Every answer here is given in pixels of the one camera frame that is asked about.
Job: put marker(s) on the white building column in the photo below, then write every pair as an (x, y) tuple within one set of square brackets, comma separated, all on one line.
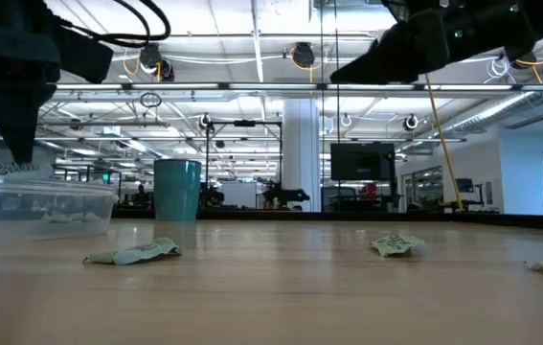
[(300, 153)]

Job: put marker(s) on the white board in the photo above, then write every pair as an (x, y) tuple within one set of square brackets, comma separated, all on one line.
[(239, 194)]

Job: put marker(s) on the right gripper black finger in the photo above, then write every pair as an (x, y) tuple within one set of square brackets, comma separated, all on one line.
[(405, 52)]

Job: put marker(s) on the black monitor screen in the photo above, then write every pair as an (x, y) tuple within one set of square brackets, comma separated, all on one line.
[(362, 163)]

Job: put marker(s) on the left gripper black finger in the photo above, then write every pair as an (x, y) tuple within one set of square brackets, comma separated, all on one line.
[(12, 115)]

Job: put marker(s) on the black aluminium table frame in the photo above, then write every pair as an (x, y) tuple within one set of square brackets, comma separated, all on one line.
[(300, 215)]

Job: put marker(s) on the black rig frame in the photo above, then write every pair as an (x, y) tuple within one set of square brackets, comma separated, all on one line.
[(244, 123)]

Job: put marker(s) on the teal cup white inside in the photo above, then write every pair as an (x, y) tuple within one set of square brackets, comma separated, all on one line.
[(177, 191)]

